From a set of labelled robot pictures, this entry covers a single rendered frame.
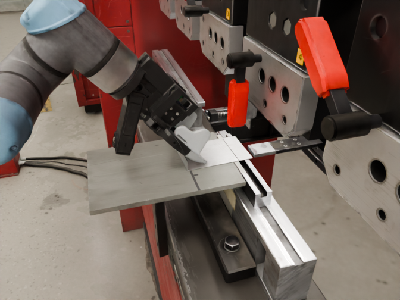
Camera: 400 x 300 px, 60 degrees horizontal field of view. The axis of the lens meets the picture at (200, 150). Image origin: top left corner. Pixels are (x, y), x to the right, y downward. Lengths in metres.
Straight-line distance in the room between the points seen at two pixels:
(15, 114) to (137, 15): 1.04
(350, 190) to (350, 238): 1.71
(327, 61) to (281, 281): 0.36
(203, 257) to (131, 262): 1.17
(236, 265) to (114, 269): 1.23
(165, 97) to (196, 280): 0.31
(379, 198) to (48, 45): 0.42
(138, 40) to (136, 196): 0.93
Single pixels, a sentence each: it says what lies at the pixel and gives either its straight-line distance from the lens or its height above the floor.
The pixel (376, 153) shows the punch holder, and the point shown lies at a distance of 0.28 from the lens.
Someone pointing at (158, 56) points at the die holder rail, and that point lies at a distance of 1.32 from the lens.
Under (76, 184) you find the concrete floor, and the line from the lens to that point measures 2.33.
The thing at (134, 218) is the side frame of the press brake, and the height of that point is 0.08.
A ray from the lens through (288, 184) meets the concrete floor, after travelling 2.27.
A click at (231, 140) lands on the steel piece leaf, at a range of 0.72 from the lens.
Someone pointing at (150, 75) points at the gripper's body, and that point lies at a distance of 0.55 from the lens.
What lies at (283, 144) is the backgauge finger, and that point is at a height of 1.00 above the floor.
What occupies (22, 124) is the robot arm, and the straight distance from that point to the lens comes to 0.43.
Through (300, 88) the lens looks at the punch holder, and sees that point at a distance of 0.36.
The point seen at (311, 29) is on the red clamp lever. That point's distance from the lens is 0.28.
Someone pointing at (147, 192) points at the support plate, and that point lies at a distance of 0.59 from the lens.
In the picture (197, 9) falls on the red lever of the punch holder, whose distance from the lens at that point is 0.60.
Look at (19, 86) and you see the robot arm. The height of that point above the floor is 1.21.
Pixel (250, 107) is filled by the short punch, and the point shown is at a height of 1.12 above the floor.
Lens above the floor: 1.37
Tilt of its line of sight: 33 degrees down
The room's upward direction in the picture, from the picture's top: straight up
